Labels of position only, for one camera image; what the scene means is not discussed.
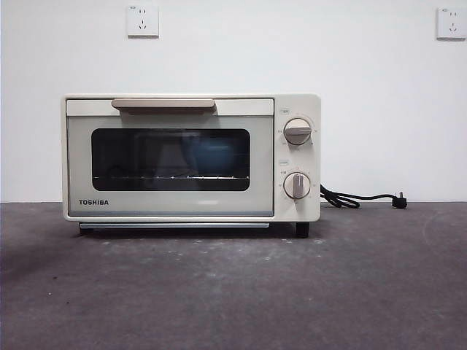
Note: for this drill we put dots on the blue ribbed bowl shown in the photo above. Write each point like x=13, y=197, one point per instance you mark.
x=215, y=156

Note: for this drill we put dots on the cream glass oven door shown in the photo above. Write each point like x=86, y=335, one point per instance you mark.
x=78, y=164

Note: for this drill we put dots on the cream Toshiba toaster oven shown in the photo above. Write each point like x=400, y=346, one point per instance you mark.
x=288, y=211

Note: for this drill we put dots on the black oven foot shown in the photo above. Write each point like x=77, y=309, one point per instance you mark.
x=302, y=229

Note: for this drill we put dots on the beige timer knob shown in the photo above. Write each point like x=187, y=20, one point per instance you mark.
x=292, y=186

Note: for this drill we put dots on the beige temperature knob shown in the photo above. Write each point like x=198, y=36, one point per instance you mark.
x=298, y=132

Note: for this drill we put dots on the silver crumb tray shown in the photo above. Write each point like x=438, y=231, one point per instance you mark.
x=146, y=226

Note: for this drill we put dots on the white wall socket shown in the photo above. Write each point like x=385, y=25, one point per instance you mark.
x=143, y=22
x=452, y=23

